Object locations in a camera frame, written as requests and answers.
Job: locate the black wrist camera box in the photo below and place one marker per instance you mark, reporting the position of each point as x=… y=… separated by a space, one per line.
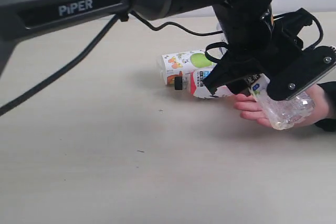
x=302 y=73

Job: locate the bottle with green apple label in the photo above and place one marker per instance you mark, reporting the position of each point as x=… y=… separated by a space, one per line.
x=177 y=64

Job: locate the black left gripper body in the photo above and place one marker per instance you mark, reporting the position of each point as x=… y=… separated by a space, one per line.
x=270 y=42

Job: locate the pink red label bottle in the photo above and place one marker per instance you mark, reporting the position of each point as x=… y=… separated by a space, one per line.
x=193 y=83

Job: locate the person's open bare hand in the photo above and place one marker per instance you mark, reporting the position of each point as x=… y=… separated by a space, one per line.
x=250 y=109

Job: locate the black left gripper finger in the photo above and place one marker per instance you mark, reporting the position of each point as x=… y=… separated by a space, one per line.
x=239 y=83
x=227 y=64

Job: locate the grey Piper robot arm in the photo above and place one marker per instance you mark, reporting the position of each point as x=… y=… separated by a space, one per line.
x=25 y=19

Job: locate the clear white label water bottle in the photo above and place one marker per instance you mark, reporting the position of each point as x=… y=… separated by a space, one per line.
x=282 y=115

